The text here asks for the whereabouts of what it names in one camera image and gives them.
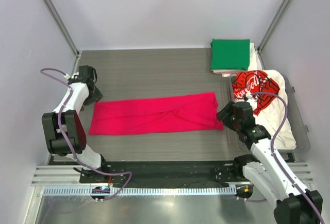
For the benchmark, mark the left aluminium frame post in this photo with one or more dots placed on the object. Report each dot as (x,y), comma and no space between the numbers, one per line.
(60,24)

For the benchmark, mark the right aluminium frame post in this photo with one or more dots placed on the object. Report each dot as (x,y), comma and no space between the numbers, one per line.
(274,23)

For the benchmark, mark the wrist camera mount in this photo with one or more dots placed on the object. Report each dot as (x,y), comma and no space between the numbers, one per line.
(252,101)
(71,77)

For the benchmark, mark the pink t shirt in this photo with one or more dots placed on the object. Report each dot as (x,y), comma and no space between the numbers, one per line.
(156,115)

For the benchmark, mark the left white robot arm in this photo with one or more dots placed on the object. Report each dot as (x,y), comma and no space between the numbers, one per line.
(63,130)

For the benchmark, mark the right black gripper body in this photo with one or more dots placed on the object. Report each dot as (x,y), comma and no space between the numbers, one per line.
(236,123)

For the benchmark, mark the aluminium frame post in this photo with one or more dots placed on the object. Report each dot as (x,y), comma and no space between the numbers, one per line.
(274,23)
(60,24)

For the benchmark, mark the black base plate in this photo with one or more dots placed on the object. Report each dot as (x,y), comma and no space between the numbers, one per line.
(167,174)

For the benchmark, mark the white red print t shirt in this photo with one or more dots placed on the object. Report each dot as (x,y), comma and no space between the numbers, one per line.
(270,86)

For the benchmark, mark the folded white t shirt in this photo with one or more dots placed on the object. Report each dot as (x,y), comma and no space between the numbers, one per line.
(255,64)

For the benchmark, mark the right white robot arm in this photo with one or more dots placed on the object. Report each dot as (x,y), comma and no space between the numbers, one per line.
(290,198)

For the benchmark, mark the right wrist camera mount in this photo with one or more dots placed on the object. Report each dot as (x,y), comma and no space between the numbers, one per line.
(252,101)

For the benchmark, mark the folded green t shirt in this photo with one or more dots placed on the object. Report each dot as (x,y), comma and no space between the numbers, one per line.
(229,54)

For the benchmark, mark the white slotted cable duct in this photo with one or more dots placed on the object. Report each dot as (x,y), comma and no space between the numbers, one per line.
(105,191)

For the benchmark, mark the clear plastic bin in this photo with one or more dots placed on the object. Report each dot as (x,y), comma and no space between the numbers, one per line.
(292,136)

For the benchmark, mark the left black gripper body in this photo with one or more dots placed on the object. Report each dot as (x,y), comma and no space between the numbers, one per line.
(95,96)

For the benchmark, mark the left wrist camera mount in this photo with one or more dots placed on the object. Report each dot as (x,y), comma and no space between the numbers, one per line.
(71,77)

